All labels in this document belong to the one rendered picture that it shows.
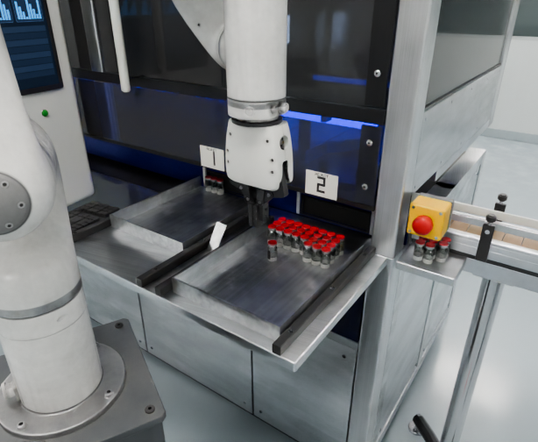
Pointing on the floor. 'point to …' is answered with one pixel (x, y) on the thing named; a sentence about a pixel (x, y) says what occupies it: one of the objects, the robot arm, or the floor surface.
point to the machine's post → (392, 200)
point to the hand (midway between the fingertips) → (258, 212)
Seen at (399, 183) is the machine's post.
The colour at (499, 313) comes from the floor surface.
